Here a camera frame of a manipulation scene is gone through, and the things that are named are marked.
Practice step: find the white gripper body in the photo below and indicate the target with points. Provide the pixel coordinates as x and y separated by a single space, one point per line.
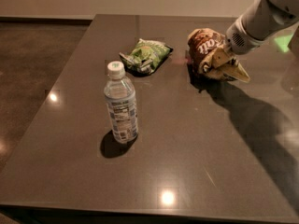
239 41

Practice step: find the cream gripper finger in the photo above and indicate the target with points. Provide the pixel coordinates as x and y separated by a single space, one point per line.
221 56
234 70

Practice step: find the brown chip bag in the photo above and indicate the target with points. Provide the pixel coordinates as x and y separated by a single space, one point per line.
202 42

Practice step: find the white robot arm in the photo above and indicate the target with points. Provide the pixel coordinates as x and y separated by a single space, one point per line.
262 19

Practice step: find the green chip bag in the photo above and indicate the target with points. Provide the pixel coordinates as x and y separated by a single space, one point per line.
146 56

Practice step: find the clear plastic water bottle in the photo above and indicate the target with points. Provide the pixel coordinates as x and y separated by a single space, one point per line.
121 103

